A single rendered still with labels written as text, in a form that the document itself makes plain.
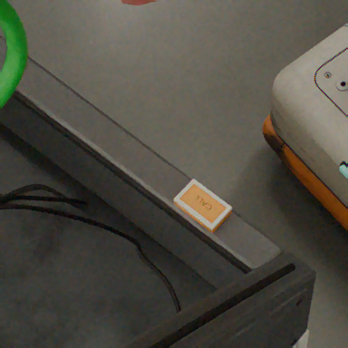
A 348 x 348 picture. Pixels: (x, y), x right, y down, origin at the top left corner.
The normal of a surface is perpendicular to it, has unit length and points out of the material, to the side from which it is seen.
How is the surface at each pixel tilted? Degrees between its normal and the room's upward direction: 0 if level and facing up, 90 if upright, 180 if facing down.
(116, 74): 0
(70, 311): 0
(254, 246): 0
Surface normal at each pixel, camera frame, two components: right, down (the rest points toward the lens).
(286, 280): 0.43, -0.79
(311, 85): -0.01, -0.44
